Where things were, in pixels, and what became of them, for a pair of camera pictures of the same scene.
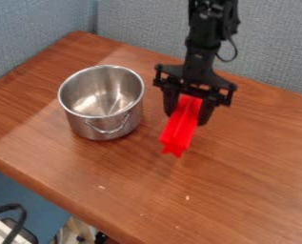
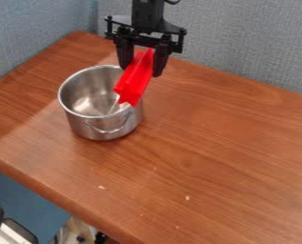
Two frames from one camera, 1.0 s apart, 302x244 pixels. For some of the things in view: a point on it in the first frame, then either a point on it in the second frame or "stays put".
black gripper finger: (210, 101) -> (161, 52)
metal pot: (101, 97) stays put
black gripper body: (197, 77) -> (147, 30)
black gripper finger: (170, 97) -> (123, 50)
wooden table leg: (75, 233) stays put
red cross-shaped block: (178, 131) -> (135, 76)
